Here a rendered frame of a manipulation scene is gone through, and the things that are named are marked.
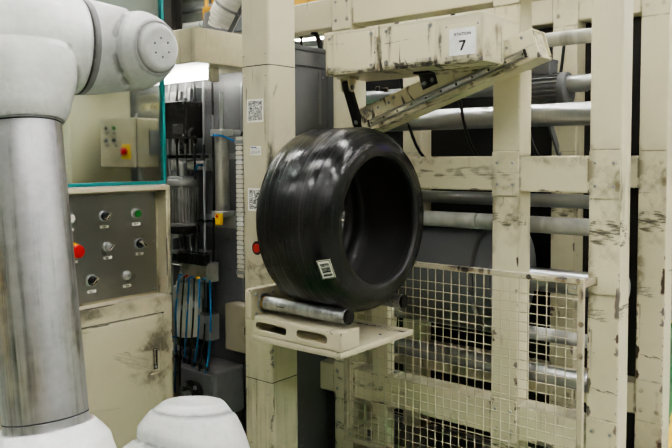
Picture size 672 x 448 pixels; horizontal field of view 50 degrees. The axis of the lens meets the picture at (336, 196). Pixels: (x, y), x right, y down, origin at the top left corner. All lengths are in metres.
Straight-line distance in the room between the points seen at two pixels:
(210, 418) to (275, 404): 1.46
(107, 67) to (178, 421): 0.47
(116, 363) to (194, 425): 1.44
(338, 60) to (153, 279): 0.97
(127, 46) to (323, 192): 1.07
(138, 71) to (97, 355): 1.50
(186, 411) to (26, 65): 0.48
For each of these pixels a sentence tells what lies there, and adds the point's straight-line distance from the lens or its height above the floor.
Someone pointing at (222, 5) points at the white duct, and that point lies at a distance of 2.96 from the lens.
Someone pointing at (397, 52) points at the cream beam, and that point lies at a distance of 2.34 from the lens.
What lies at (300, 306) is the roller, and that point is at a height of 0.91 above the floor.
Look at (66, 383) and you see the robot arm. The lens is 0.94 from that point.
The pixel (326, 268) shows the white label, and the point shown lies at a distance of 1.99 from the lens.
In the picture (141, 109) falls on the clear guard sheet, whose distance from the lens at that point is 2.45.
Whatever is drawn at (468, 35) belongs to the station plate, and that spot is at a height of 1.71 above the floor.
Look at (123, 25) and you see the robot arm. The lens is 1.01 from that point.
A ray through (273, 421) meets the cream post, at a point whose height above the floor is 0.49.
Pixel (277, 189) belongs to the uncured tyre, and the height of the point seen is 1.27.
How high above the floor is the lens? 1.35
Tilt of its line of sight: 3 degrees down
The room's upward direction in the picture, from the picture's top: straight up
